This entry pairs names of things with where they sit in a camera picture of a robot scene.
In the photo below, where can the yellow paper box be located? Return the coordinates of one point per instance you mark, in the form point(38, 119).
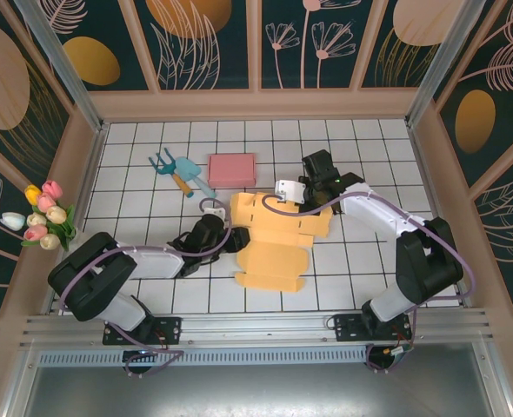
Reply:
point(274, 256)

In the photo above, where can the aluminium mounting rail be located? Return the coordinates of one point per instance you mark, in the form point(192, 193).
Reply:
point(256, 328)

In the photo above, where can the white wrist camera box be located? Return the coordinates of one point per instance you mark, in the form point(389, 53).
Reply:
point(289, 189)
point(215, 213)

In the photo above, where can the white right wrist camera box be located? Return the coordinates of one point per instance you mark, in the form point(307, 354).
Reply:
point(289, 189)

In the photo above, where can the artificial tulip bouquet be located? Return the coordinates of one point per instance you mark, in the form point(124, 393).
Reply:
point(50, 215)

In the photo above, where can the dark wall panel, pink flowers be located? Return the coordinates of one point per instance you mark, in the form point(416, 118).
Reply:
point(291, 65)

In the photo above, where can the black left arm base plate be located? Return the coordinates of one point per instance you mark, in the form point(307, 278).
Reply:
point(171, 330)

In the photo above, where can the dark wall panel, pale disc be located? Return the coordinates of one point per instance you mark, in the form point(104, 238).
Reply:
point(395, 65)

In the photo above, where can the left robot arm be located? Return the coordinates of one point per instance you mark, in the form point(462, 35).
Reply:
point(95, 278)

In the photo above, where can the blue garden trowel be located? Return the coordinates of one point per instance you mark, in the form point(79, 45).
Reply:
point(187, 169)

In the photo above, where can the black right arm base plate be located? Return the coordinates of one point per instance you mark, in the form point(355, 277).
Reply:
point(348, 328)

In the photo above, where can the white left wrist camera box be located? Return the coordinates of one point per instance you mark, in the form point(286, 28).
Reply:
point(215, 213)

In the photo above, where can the aluminium frame post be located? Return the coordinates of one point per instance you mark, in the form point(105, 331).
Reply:
point(65, 74)
point(439, 65)

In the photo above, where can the pink paper box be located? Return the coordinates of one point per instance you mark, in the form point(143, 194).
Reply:
point(232, 169)

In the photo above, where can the dark wall panel, gold oval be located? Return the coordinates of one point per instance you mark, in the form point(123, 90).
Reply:
point(91, 61)

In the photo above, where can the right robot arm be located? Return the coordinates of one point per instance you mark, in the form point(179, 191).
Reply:
point(426, 265)

